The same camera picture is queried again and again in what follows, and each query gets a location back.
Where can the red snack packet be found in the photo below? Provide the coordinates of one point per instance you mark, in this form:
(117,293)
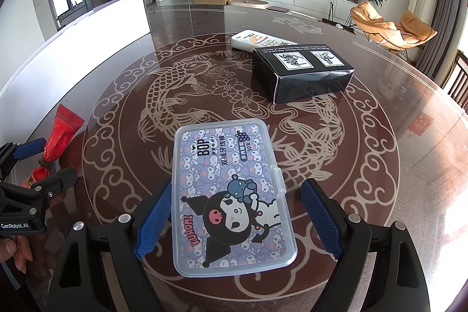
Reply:
(62,136)

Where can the person's left hand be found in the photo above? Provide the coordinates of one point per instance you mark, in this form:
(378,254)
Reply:
(22,257)

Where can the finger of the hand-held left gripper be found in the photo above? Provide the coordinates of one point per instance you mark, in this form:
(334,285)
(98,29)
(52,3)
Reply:
(58,178)
(31,147)

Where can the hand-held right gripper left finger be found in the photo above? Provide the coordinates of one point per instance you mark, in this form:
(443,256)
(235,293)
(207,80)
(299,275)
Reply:
(153,220)

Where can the cartoon print plastic case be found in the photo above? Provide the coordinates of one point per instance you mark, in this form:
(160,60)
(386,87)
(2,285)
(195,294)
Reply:
(226,209)

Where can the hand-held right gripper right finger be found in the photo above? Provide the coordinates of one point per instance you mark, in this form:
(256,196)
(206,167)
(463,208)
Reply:
(321,217)

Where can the black printed cardboard box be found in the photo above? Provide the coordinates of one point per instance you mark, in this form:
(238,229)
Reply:
(310,85)

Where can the white storage container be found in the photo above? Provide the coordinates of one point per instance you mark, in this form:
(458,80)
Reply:
(91,27)

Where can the dark floor mat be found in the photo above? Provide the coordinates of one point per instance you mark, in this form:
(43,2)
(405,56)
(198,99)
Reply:
(278,9)

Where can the white printed packet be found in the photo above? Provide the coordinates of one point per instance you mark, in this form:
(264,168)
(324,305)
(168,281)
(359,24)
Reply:
(252,39)

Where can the round beige floor tray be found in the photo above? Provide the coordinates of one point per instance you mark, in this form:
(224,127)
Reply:
(248,3)

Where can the dark wooden slatted chair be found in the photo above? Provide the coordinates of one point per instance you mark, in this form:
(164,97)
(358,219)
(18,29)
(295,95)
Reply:
(457,78)

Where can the orange lounge chair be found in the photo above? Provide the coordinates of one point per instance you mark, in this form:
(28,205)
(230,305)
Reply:
(371,19)
(413,28)

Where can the grey curtain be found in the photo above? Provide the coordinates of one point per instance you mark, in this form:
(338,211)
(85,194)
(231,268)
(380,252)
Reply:
(448,16)

